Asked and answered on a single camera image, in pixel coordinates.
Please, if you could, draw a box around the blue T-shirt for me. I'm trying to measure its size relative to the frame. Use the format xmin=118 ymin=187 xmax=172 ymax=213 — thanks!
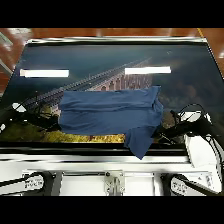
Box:
xmin=57 ymin=85 xmax=165 ymax=161

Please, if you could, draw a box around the silver frame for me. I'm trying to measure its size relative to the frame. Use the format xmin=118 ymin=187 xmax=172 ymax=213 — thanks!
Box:
xmin=0 ymin=35 xmax=224 ymax=197

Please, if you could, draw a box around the black cable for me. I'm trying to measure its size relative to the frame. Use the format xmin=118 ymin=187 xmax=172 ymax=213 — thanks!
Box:
xmin=178 ymin=102 xmax=224 ymax=174

